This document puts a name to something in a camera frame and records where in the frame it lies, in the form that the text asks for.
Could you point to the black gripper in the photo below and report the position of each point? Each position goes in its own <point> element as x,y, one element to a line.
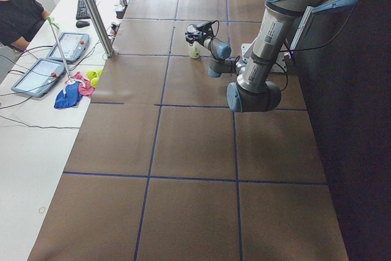
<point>198,38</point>

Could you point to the clear tennis ball can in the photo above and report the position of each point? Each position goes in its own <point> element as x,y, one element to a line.
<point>195,44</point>

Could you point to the yellow Roland Garros tennis ball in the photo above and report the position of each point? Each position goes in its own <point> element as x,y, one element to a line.
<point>194,52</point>

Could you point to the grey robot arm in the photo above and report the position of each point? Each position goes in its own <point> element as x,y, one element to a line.
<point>252,91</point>

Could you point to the spare tennis ball left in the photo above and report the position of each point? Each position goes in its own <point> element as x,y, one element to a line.
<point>91,74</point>

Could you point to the spare tennis ball lower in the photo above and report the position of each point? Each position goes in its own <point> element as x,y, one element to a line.
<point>94,82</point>

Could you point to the black keyboard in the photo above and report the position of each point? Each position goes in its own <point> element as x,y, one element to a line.
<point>82,12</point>

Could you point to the black computer mouse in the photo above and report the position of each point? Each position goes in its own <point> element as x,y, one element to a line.
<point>82,23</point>

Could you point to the far teach pendant tablet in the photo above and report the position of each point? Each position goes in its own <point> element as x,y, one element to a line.
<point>73,45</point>

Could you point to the teach pendant tablet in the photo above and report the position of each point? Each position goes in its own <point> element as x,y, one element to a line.
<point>39,78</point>
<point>73,45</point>

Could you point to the pink cloth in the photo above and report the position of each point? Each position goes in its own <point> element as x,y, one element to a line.
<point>85,88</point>

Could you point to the blue cloth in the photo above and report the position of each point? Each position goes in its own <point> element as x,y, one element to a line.
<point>69,97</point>

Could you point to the near teach pendant tablet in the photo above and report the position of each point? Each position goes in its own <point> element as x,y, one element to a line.
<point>39,78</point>

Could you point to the person in black shirt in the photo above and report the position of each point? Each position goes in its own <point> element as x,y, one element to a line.
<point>20,21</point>

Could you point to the aluminium frame post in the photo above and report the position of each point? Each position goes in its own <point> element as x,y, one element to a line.
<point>100,29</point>

